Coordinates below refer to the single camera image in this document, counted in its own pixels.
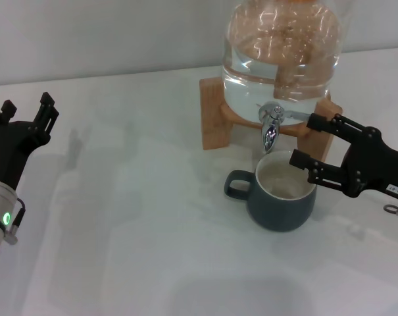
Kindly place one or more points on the dark teal ceramic mug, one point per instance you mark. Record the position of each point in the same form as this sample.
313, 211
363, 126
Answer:
284, 214

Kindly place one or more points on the glass water dispenser jar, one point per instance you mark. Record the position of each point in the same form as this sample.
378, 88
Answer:
251, 89

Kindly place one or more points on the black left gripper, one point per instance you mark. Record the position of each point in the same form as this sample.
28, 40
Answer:
11, 151

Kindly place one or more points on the chrome faucet with lever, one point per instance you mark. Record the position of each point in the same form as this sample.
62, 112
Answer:
269, 131

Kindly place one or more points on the wooden dispenser stand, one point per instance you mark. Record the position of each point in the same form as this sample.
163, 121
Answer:
213, 115

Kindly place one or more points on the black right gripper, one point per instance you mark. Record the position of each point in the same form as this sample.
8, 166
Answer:
383, 164

